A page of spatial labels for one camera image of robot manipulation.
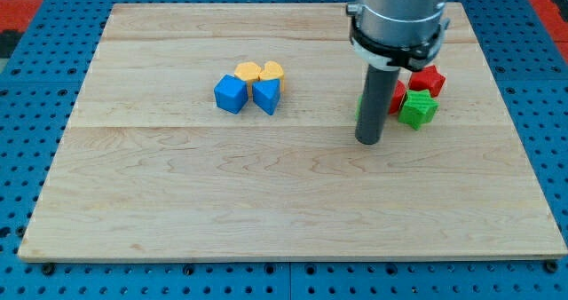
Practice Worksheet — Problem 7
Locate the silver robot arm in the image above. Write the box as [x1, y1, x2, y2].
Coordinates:
[345, 0, 449, 145]

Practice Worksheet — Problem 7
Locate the red round block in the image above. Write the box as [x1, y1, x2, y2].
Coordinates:
[388, 80, 406, 114]

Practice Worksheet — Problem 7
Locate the green block behind rod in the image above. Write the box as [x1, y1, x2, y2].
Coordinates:
[354, 94, 363, 120]

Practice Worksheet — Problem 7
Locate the green star block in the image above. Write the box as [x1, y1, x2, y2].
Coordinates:
[398, 90, 439, 130]

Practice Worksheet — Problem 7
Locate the blue cube block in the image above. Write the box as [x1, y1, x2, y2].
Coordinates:
[214, 75, 249, 114]

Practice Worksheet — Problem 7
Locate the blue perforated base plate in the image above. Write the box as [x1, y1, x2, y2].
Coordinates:
[1, 0, 567, 299]

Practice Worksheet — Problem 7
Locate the yellow heart block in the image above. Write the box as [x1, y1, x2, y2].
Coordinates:
[258, 60, 285, 93]

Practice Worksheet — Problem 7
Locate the black and white flange ring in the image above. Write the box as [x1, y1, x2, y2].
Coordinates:
[350, 17, 450, 72]

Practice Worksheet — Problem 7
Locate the red star block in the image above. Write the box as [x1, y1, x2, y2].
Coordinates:
[408, 65, 446, 98]

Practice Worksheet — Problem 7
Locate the yellow hexagon block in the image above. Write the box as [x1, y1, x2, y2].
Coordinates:
[233, 61, 263, 98]

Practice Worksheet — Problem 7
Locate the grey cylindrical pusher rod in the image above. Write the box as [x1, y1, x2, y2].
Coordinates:
[355, 65, 399, 145]

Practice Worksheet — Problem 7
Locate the wooden board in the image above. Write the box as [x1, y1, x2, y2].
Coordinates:
[19, 3, 567, 263]

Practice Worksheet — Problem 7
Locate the blue triangle block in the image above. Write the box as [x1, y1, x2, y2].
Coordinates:
[252, 79, 280, 115]

